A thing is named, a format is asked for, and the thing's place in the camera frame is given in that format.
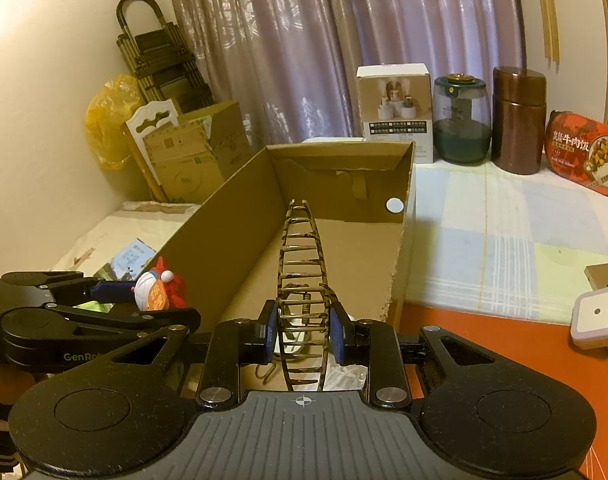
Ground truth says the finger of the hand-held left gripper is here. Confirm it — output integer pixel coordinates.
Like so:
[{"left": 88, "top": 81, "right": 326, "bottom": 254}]
[
  {"left": 46, "top": 302, "right": 203, "bottom": 335},
  {"left": 1, "top": 271, "right": 140, "bottom": 307}
]

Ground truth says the green printed booklet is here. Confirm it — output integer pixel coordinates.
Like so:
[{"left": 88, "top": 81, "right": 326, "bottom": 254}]
[{"left": 91, "top": 239, "right": 157, "bottom": 281}]

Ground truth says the yellow plastic bag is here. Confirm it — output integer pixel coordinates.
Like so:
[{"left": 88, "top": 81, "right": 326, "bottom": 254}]
[{"left": 85, "top": 75, "right": 147, "bottom": 171}]

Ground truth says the green glass jar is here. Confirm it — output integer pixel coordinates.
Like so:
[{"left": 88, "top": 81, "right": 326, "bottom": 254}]
[{"left": 432, "top": 74, "right": 493, "bottom": 165}]

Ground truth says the white square lidded box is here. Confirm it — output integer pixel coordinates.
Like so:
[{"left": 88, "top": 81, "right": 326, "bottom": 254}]
[{"left": 570, "top": 285, "right": 608, "bottom": 350}]

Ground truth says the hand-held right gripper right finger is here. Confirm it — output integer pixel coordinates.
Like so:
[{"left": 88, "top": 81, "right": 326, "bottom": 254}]
[{"left": 329, "top": 301, "right": 551, "bottom": 408}]

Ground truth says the flattened brown cardboard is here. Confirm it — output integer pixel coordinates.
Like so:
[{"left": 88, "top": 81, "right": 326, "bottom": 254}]
[{"left": 144, "top": 101, "right": 255, "bottom": 203}]

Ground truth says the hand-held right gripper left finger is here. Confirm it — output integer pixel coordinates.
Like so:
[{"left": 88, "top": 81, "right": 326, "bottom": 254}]
[{"left": 48, "top": 304, "right": 279, "bottom": 409}]

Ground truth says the white product carton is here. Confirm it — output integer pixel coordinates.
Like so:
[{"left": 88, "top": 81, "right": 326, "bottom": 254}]
[{"left": 356, "top": 63, "right": 431, "bottom": 163}]

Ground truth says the red and white toy figurine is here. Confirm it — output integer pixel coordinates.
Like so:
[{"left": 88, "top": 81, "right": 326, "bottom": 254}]
[{"left": 134, "top": 256, "right": 189, "bottom": 311}]

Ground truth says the red printed table mat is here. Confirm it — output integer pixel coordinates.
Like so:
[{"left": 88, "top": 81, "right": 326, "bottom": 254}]
[{"left": 394, "top": 302, "right": 608, "bottom": 480}]

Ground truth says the pale checked tablecloth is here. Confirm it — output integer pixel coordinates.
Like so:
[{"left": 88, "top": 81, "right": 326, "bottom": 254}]
[{"left": 301, "top": 135, "right": 608, "bottom": 326}]

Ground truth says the mauve patterned curtain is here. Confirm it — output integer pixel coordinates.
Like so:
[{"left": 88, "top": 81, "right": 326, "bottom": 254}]
[{"left": 161, "top": 0, "right": 527, "bottom": 148}]

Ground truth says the brown cylindrical canister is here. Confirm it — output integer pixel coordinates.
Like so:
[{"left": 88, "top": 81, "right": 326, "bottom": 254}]
[{"left": 491, "top": 65, "right": 548, "bottom": 175}]

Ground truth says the brown cardboard box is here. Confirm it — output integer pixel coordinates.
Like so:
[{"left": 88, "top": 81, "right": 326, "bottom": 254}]
[{"left": 142, "top": 141, "right": 415, "bottom": 393}]

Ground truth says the small flat brown box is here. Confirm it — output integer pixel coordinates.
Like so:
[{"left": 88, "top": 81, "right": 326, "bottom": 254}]
[{"left": 584, "top": 260, "right": 608, "bottom": 292}]

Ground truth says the wooden strip door handle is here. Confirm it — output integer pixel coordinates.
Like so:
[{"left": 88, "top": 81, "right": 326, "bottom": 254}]
[
  {"left": 547, "top": 0, "right": 561, "bottom": 66},
  {"left": 540, "top": 0, "right": 553, "bottom": 58}
]

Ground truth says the dark folding step ladder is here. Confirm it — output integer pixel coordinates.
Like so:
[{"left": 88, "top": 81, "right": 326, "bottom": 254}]
[{"left": 116, "top": 0, "right": 215, "bottom": 111}]

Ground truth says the red oval food packet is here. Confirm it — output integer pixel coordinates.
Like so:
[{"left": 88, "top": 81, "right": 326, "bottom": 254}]
[{"left": 544, "top": 110, "right": 608, "bottom": 196}]

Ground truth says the brown metal wire rack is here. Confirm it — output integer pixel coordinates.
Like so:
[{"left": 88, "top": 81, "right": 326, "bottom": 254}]
[{"left": 256, "top": 199, "right": 337, "bottom": 392}]

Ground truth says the cream cloth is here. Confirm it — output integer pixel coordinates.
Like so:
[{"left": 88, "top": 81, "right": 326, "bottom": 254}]
[{"left": 51, "top": 201, "right": 202, "bottom": 281}]

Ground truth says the white cardboard cutout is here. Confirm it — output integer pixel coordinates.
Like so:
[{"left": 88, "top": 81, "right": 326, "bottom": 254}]
[{"left": 121, "top": 99, "right": 181, "bottom": 201}]

